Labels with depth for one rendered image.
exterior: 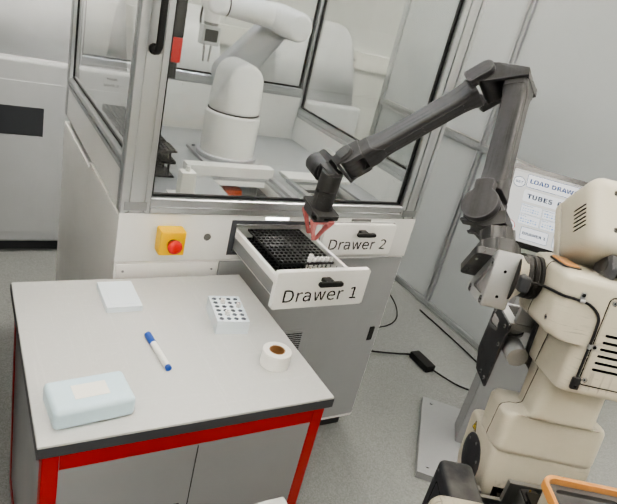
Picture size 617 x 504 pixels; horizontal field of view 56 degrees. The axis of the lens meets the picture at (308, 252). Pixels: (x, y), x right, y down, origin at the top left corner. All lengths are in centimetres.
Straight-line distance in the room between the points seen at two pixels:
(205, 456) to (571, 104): 239
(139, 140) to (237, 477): 84
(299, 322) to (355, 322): 25
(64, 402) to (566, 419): 97
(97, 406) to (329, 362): 121
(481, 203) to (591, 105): 187
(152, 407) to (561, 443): 84
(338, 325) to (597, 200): 119
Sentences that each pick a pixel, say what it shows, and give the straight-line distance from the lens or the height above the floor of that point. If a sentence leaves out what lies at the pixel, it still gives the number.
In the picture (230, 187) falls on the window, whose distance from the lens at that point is 168.
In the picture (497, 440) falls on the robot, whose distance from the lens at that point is 133.
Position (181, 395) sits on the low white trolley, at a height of 76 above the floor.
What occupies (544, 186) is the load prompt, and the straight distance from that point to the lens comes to 221.
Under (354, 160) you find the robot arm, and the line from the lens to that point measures 148.
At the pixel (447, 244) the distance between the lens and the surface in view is 354.
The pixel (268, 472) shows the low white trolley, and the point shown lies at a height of 55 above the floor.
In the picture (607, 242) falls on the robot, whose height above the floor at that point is 130.
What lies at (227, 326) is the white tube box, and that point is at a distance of 147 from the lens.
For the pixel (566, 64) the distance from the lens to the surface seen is 317.
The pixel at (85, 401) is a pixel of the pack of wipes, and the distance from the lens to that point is 118.
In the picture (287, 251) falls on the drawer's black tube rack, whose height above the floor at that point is 90.
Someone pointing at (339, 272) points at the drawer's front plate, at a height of 92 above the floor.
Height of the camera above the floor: 157
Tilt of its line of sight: 23 degrees down
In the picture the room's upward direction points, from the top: 14 degrees clockwise
